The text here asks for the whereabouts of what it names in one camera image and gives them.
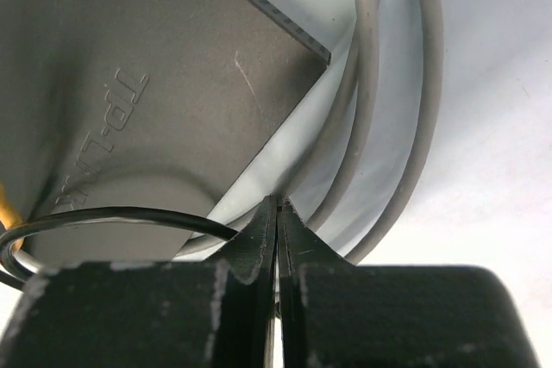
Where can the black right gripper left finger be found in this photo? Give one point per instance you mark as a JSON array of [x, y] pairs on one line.
[[217, 312]]

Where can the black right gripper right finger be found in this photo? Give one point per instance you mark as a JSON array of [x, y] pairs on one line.
[[335, 314]]

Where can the black network switch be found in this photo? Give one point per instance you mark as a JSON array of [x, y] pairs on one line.
[[150, 103]]

